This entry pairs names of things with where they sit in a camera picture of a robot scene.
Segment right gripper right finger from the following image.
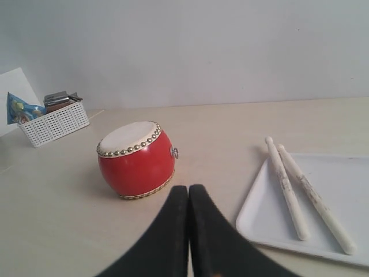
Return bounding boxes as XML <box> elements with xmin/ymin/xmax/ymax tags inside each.
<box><xmin>188</xmin><ymin>184</ymin><xmax>296</xmax><ymax>276</ymax></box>

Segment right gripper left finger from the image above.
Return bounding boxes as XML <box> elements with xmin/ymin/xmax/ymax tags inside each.
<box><xmin>98</xmin><ymin>185</ymin><xmax>189</xmax><ymax>276</ymax></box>

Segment white wooden drumstick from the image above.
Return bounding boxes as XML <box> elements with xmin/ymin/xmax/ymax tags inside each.
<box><xmin>265</xmin><ymin>136</ymin><xmax>310</xmax><ymax>241</ymax></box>
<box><xmin>277</xmin><ymin>144</ymin><xmax>357</xmax><ymax>255</ymax></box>

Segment small red drum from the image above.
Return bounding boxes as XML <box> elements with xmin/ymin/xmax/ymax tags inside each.
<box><xmin>96</xmin><ymin>121</ymin><xmax>178</xmax><ymax>200</ymax></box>

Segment white plastic tray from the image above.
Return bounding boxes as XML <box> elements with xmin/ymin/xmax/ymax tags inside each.
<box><xmin>236</xmin><ymin>154</ymin><xmax>368</xmax><ymax>267</ymax></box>

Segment white perforated plastic basket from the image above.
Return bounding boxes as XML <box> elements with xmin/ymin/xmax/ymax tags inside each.
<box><xmin>18</xmin><ymin>102</ymin><xmax>90</xmax><ymax>148</ymax></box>

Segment dark items in basket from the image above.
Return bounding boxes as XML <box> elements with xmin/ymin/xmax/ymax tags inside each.
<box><xmin>43</xmin><ymin>91</ymin><xmax>83</xmax><ymax>114</ymax></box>

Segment blue snack bag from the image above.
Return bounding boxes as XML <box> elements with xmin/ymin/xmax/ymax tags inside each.
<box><xmin>6</xmin><ymin>92</ymin><xmax>46</xmax><ymax>125</ymax></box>

